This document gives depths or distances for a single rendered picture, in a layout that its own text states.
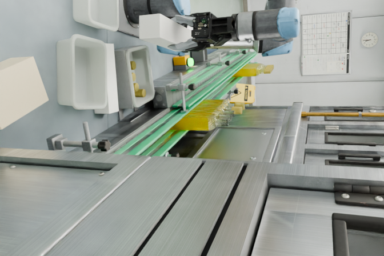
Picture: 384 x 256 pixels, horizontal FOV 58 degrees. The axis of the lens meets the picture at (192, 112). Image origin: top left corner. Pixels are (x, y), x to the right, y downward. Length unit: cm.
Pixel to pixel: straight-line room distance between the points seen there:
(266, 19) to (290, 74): 655
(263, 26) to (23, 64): 59
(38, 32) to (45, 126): 27
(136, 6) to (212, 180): 108
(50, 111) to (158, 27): 42
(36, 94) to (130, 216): 60
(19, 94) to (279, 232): 70
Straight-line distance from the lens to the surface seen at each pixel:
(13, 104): 91
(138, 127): 129
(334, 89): 749
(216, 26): 93
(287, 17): 90
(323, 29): 729
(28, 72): 95
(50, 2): 115
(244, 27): 91
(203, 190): 45
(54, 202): 52
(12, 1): 105
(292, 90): 751
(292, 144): 153
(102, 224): 42
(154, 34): 93
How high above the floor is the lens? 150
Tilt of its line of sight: 21 degrees down
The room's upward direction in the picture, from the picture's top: 90 degrees clockwise
